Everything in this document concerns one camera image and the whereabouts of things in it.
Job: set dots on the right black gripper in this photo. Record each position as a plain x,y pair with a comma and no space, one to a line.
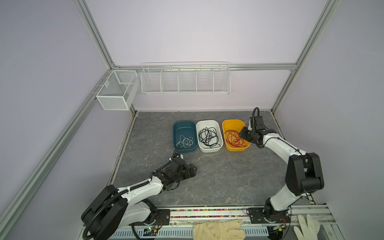
243,131

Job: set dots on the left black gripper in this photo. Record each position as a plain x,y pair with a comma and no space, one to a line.
193,173

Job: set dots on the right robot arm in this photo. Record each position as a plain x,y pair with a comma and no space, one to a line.
304,173

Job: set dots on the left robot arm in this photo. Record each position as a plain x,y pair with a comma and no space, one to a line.
125,206

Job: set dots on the yellow plastic tub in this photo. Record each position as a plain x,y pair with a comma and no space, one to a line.
231,133

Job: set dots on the teal plastic tub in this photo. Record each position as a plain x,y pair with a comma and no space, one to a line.
185,136

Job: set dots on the white plastic tub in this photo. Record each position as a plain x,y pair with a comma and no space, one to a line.
209,134

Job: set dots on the cream work glove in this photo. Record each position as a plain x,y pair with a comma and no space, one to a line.
228,230

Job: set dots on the small white mesh basket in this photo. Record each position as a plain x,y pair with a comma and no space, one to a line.
119,90

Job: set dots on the white rubber glove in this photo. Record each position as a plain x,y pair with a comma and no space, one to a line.
309,228

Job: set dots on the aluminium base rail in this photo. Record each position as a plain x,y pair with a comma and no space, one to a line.
177,223

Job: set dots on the long white wire basket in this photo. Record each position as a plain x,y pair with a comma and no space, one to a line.
186,78

